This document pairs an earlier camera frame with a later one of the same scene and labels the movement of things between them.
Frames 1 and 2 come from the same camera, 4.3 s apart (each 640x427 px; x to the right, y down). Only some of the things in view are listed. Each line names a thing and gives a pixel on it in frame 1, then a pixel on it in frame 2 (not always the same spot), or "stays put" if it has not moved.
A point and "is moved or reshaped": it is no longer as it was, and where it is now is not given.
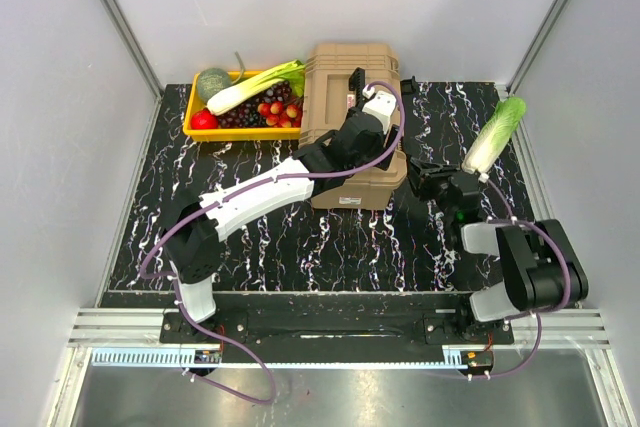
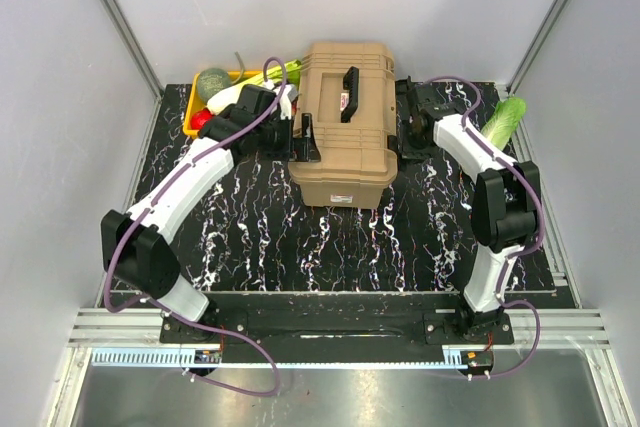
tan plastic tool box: [327, 99] is moved or reshaped
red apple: [203, 120] stays put
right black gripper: [433, 172] -> [408, 153]
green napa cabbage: [495, 137] stays put
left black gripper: [382, 151] -> [297, 150]
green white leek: [227, 98] stays put
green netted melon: [210, 80] stays put
